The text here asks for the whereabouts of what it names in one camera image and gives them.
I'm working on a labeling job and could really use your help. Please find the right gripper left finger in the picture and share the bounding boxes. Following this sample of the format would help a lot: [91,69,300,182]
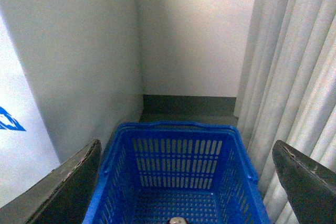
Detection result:
[1,140,102,223]

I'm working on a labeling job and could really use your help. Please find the red iced tea bottle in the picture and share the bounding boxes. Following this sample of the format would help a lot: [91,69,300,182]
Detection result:
[167,217,189,224]

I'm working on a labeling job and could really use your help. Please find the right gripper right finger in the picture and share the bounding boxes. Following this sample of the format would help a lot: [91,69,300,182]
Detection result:
[272,140,335,223]

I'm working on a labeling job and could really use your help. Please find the white vertical blinds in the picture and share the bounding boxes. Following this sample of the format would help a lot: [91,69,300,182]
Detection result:
[235,0,335,223]

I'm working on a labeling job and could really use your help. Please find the white chest freezer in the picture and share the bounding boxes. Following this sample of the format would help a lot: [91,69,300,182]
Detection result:
[1,18,60,206]

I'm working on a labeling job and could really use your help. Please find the blue plastic shopping basket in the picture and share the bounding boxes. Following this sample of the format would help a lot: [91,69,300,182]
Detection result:
[83,121,270,223]

